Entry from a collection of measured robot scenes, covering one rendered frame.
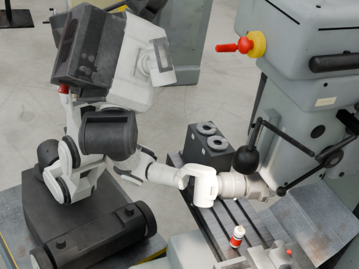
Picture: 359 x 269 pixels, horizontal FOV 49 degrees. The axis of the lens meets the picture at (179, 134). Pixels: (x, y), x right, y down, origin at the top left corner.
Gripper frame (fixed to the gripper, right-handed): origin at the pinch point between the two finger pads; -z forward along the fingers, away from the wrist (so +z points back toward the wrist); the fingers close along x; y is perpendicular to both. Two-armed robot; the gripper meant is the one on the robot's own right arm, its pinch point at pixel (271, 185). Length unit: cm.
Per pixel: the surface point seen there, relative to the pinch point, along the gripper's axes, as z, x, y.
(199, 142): 14.7, 37.8, 14.3
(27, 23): 138, 375, 124
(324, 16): 16, -17, -65
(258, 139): 12.4, -3.6, -22.9
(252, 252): 4.2, -11.6, 20.7
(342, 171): -15.0, -8.5, -15.4
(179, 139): -14, 169, 123
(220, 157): 7.3, 29.2, 14.5
